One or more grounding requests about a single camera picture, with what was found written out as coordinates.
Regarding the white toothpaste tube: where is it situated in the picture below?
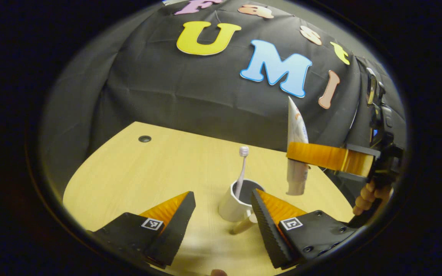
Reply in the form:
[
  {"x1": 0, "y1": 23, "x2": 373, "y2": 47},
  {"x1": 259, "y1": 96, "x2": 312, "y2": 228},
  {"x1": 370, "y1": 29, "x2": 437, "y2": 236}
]
[{"x1": 285, "y1": 96, "x2": 310, "y2": 196}]

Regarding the white toothbrush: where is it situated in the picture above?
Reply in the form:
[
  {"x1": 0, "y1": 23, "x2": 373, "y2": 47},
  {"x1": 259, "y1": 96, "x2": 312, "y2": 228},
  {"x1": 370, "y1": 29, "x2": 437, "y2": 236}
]
[{"x1": 234, "y1": 146, "x2": 249, "y2": 200}]

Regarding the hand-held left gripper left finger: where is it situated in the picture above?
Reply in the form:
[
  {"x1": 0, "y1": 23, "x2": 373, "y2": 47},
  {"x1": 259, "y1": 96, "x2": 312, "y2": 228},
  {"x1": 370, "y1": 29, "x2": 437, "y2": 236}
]
[{"x1": 87, "y1": 191, "x2": 196, "y2": 269}]

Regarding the wooden desktop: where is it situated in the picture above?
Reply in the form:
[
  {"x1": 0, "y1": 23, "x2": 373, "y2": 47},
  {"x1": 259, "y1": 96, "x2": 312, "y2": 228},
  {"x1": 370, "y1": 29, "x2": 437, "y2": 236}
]
[{"x1": 63, "y1": 122, "x2": 356, "y2": 276}]

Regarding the white cup with wooden handle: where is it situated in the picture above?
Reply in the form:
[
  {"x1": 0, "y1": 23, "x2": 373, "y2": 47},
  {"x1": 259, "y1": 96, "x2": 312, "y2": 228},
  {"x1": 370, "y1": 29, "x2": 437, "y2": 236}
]
[{"x1": 218, "y1": 179, "x2": 266, "y2": 235}]

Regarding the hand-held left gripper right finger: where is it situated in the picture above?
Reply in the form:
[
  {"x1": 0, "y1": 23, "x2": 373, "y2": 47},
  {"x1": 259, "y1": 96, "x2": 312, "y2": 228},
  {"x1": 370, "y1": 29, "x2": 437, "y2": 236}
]
[{"x1": 251, "y1": 189, "x2": 360, "y2": 269}]

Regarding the black backdrop cloth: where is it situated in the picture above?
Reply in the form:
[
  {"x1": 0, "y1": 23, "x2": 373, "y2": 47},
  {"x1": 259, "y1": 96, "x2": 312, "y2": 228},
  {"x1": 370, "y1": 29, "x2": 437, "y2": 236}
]
[{"x1": 39, "y1": 0, "x2": 407, "y2": 200}]

